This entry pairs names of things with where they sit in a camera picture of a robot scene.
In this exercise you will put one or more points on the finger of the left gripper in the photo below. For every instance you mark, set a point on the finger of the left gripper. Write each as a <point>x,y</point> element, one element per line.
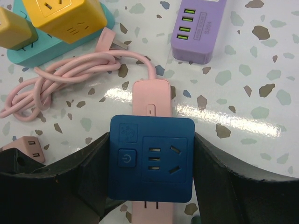
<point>13,161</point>

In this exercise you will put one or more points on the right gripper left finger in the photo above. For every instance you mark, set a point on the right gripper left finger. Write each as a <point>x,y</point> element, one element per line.
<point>72,190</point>

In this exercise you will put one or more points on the purple power strip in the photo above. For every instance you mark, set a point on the purple power strip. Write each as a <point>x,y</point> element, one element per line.
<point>196,29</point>

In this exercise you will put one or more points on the pink power strip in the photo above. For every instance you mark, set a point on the pink power strip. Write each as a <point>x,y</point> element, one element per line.
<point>152,98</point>

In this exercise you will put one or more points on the small yellow adapter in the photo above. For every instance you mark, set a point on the small yellow adapter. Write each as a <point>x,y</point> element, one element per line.
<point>15,31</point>

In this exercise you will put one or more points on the yellow cube socket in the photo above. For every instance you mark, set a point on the yellow cube socket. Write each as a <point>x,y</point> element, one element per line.
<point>67,20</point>

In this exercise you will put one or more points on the teal power strip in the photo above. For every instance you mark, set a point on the teal power strip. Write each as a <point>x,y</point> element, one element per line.
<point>47,47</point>

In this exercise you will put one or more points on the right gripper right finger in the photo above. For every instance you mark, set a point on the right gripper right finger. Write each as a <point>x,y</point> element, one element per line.
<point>231,191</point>

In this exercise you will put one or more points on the blue cube socket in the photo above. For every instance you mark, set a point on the blue cube socket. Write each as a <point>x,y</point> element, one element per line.
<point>151,158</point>

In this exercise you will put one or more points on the small pink plug adapter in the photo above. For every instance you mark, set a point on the small pink plug adapter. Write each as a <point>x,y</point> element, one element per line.
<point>29,145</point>

